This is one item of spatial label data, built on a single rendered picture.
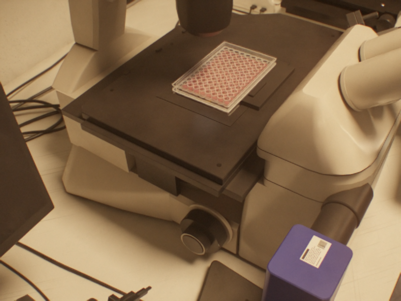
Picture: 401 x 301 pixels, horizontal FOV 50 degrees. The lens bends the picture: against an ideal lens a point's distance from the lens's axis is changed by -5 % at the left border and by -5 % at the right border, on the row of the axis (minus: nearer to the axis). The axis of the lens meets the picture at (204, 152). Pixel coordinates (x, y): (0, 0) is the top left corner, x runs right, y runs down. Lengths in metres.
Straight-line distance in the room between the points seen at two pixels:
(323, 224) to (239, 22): 0.40
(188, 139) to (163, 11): 0.77
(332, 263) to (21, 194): 0.31
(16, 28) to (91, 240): 0.54
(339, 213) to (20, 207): 0.32
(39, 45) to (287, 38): 0.61
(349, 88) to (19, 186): 0.33
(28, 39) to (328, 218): 0.81
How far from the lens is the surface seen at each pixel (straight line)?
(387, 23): 1.01
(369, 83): 0.44
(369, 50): 0.50
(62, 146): 0.85
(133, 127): 0.54
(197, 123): 0.54
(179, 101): 0.57
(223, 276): 0.62
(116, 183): 0.69
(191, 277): 0.64
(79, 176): 0.73
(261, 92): 0.57
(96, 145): 0.69
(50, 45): 1.12
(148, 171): 0.64
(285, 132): 0.44
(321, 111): 0.43
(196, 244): 0.60
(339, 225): 0.45
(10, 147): 0.44
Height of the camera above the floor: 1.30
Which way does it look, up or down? 44 degrees down
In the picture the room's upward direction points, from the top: 2 degrees counter-clockwise
